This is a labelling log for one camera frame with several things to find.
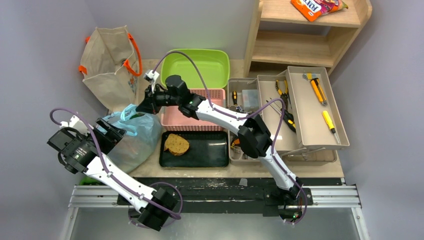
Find light blue plastic grocery bag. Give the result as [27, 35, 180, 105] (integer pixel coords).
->
[103, 104, 162, 174]

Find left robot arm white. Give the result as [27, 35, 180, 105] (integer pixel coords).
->
[47, 118, 181, 231]

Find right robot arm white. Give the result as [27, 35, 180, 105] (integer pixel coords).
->
[136, 75, 308, 204]

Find pink perforated basket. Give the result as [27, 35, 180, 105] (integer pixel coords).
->
[160, 88, 226, 131]

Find brown bread slice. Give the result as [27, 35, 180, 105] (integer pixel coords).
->
[164, 133, 190, 156]

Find beige canvas tote bag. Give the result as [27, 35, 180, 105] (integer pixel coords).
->
[78, 26, 143, 112]

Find green plastic tub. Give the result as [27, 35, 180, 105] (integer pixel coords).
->
[160, 48, 230, 89]

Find black tray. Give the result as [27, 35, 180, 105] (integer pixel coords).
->
[159, 131, 230, 168]

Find clear plastic parts box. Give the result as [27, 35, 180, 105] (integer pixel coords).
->
[242, 89, 260, 111]

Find yellow black pliers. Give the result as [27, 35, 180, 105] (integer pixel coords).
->
[275, 79, 289, 108]

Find yellow black screwdriver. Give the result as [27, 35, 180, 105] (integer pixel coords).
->
[270, 100, 296, 133]

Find wooden shelf unit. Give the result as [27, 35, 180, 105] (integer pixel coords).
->
[243, 0, 373, 76]

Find beige toolbox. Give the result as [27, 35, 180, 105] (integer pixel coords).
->
[227, 66, 350, 165]

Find hex key set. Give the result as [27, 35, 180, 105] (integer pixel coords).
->
[302, 73, 319, 81]

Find yellow utility knife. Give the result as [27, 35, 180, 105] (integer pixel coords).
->
[310, 78, 328, 106]

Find orange snack packet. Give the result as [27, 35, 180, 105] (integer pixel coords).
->
[290, 0, 349, 22]

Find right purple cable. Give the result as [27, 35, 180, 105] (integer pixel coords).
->
[151, 50, 308, 225]

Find purple cable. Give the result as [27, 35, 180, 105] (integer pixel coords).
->
[151, 50, 308, 225]
[49, 107, 184, 229]

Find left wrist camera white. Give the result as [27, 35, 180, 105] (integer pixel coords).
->
[59, 115, 89, 136]

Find aluminium frame rail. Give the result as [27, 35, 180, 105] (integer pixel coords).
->
[68, 185, 361, 212]

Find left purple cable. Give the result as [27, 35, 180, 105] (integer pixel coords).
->
[49, 107, 184, 229]

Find small yellow handle screwdriver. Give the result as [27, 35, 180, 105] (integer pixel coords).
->
[231, 91, 238, 106]

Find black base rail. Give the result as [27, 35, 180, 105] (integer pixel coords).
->
[115, 177, 314, 218]

